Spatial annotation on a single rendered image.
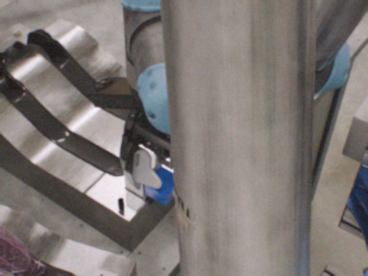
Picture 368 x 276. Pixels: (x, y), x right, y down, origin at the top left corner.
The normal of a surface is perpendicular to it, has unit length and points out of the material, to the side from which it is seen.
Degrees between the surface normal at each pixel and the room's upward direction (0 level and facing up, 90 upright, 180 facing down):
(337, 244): 0
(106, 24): 0
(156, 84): 41
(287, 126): 68
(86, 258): 0
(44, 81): 26
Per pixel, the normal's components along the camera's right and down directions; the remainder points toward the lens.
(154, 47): -0.41, -0.53
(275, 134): 0.40, 0.36
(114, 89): -0.38, -0.80
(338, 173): 0.02, -0.67
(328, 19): -0.25, 0.91
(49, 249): 0.37, -0.53
